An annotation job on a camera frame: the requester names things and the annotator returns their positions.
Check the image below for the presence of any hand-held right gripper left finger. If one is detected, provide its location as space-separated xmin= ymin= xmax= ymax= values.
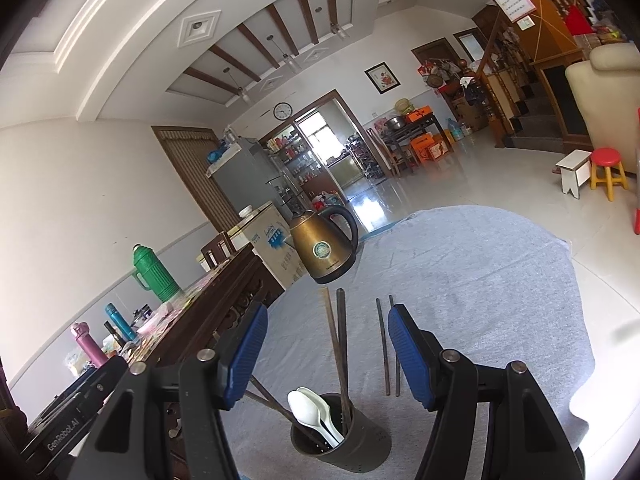
xmin=67 ymin=301 xmax=269 ymax=480

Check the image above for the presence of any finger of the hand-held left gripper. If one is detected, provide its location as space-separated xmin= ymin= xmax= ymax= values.
xmin=60 ymin=355 xmax=130 ymax=403

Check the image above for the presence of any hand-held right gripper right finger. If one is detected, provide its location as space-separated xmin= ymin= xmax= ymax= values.
xmin=387 ymin=305 xmax=586 ymax=480

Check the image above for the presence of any dark wooden chopstick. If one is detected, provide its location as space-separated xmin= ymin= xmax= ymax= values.
xmin=321 ymin=287 xmax=351 ymax=413
xmin=249 ymin=376 xmax=321 ymax=448
xmin=389 ymin=295 xmax=401 ymax=397
xmin=376 ymin=298 xmax=391 ymax=396
xmin=243 ymin=393 xmax=296 ymax=423
xmin=336 ymin=288 xmax=350 ymax=431

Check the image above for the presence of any dark grey utensil holder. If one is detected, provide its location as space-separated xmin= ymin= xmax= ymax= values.
xmin=291 ymin=393 xmax=392 ymax=475

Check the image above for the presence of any pink water bottle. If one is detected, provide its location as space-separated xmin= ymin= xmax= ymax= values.
xmin=70 ymin=322 xmax=108 ymax=368

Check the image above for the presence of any dark glass bottle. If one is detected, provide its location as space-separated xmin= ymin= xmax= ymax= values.
xmin=103 ymin=321 xmax=126 ymax=350

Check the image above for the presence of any carved dark wooden sideboard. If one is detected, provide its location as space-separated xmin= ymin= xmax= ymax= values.
xmin=125 ymin=242 xmax=290 ymax=461

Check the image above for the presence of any teal water bottle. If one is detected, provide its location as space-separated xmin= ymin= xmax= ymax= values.
xmin=104 ymin=303 xmax=136 ymax=343

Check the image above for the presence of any white plastic spoon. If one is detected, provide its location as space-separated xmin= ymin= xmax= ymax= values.
xmin=299 ymin=386 xmax=347 ymax=443
xmin=287 ymin=387 xmax=346 ymax=448

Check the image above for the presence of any pink checkered cloth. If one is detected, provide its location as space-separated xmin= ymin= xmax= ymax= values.
xmin=135 ymin=265 xmax=236 ymax=361

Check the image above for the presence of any wooden chair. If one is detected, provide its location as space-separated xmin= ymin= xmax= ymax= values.
xmin=200 ymin=232 xmax=236 ymax=271

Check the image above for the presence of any blue-grey tablecloth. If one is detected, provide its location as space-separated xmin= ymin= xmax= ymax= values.
xmin=215 ymin=205 xmax=596 ymax=480

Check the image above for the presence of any green thermos jug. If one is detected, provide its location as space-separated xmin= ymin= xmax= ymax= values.
xmin=132 ymin=244 xmax=182 ymax=304

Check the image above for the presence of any white chest freezer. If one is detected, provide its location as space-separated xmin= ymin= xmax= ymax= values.
xmin=227 ymin=201 xmax=308 ymax=291

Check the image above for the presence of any bronze electric kettle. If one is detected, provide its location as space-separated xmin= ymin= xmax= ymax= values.
xmin=287 ymin=204 xmax=360 ymax=286

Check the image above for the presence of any grey refrigerator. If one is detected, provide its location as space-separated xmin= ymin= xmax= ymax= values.
xmin=207 ymin=137 xmax=281 ymax=216

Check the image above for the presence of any wooden door with curtain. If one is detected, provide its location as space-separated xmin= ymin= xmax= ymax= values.
xmin=151 ymin=126 xmax=236 ymax=233

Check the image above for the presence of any kitchen shelf with bottles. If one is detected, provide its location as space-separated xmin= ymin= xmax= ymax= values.
xmin=265 ymin=135 xmax=321 ymax=186

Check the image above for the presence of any large orange box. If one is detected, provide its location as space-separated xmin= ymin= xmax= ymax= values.
xmin=411 ymin=132 xmax=448 ymax=163

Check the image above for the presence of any dark wooden side table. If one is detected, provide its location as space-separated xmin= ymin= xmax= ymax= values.
xmin=382 ymin=112 xmax=453 ymax=168

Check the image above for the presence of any small white stool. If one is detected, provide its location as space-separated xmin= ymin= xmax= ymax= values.
xmin=556 ymin=150 xmax=595 ymax=196

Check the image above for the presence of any pendant ceiling lamp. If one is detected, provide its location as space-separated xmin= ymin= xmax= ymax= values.
xmin=315 ymin=7 xmax=348 ymax=41
xmin=267 ymin=35 xmax=298 ymax=73
xmin=222 ymin=67 xmax=250 ymax=103

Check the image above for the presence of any red and yellow stool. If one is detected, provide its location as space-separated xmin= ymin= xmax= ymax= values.
xmin=589 ymin=147 xmax=630 ymax=203

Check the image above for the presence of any wooden staircase railing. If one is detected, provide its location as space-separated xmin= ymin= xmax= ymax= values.
xmin=470 ymin=10 xmax=551 ymax=146

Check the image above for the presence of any cream chair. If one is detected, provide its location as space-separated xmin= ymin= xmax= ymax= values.
xmin=565 ymin=42 xmax=640 ymax=176

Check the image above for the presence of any wooden doorway frame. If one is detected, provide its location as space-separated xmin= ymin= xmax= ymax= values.
xmin=257 ymin=89 xmax=366 ymax=196

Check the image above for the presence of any framed wall picture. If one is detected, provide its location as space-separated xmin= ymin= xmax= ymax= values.
xmin=364 ymin=62 xmax=402 ymax=95

